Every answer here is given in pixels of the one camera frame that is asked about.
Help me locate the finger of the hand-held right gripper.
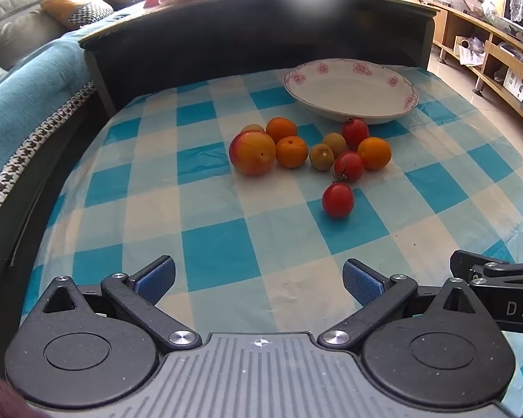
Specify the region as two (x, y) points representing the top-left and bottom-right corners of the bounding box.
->
(450, 250), (523, 286)

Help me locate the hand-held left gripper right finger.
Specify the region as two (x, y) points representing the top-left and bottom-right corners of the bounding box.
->
(317, 258), (485, 351)

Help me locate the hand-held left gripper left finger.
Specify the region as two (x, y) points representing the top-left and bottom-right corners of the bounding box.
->
(41, 255), (202, 351)

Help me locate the red tomato with stem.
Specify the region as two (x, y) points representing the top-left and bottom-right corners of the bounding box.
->
(333, 152), (365, 182)

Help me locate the orange mandarin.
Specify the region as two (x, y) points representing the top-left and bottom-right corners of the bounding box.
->
(275, 136), (309, 169)
(357, 137), (392, 171)
(266, 117), (298, 144)

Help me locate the small yellow-green fruit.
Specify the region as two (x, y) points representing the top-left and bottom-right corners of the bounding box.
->
(309, 144), (335, 171)
(323, 132), (348, 153)

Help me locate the red yellow nectarine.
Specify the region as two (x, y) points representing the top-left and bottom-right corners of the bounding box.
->
(229, 131), (277, 177)

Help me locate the white floral plate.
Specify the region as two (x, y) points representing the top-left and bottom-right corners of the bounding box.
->
(284, 58), (420, 123)

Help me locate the blue checkered tablecloth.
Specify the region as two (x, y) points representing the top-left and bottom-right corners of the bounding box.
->
(20, 63), (523, 405)

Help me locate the white printed box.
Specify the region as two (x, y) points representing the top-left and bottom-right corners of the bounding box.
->
(503, 67), (523, 96)

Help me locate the white plastic bag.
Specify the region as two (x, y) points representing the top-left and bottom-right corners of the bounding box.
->
(455, 35), (489, 68)

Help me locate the blue blanket with houndstooth trim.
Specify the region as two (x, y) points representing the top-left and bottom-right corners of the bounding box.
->
(0, 39), (97, 231)

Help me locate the dark coffee table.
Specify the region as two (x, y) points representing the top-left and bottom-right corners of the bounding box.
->
(78, 0), (441, 118)

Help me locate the wooden television stand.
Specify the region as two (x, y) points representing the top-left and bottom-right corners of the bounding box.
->
(410, 0), (523, 133)

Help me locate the grey sofa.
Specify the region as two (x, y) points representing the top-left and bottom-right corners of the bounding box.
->
(0, 0), (114, 70)

